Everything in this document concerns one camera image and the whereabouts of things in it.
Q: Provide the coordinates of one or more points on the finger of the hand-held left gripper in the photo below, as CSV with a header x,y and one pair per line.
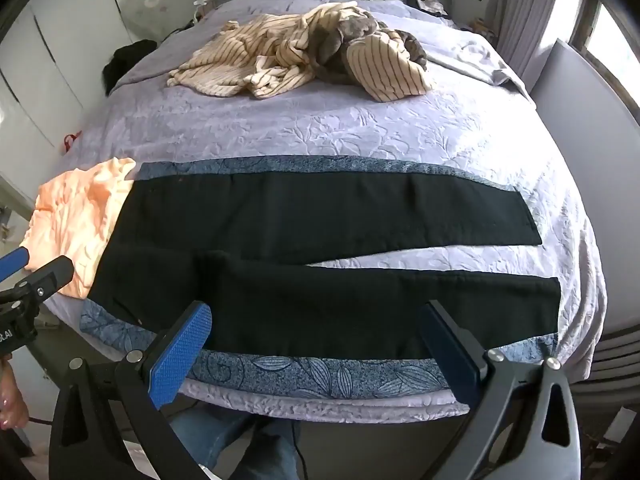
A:
x,y
52,275
12,262

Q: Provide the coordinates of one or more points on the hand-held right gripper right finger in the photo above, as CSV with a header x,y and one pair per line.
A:
x,y
450,355

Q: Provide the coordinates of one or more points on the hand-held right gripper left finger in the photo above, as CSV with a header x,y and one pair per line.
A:
x,y
180,357

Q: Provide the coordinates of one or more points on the black pants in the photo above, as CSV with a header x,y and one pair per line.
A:
x,y
300,210

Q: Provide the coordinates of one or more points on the person's left hand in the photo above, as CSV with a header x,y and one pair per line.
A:
x,y
9,400

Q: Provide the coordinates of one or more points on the peach garment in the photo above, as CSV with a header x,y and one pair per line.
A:
x,y
75,210

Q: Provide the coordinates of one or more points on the person's jeans legs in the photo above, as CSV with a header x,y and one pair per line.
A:
x,y
225,440

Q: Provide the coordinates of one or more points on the blue floral cloth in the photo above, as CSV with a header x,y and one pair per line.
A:
x,y
325,375

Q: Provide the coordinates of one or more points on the grey ribbed radiator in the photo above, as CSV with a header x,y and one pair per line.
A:
x,y
617,355

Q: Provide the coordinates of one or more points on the white wardrobe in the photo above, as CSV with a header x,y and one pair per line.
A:
x,y
60,60

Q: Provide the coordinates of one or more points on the dark clothes pile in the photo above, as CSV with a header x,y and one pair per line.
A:
x,y
130,57

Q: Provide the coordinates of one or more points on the grey panel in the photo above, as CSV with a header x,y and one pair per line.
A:
x,y
585,160

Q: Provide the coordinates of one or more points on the lavender embossed bed cover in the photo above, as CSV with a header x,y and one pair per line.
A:
x,y
325,125

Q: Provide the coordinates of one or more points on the white standing fan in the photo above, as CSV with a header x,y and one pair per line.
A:
x,y
145,2

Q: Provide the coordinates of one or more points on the beige striped garment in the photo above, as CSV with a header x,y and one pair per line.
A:
x,y
240,55

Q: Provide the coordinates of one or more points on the crumpled lavender sheet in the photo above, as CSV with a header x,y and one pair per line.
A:
x,y
475,60

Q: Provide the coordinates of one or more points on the grey garment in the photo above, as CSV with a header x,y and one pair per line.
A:
x,y
345,35

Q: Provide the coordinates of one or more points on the grey curtain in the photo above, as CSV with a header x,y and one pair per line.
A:
x,y
530,25

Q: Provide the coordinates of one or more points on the small clutter pile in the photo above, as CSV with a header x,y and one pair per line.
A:
x,y
430,2

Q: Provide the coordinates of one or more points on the window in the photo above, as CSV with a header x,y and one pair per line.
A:
x,y
610,35

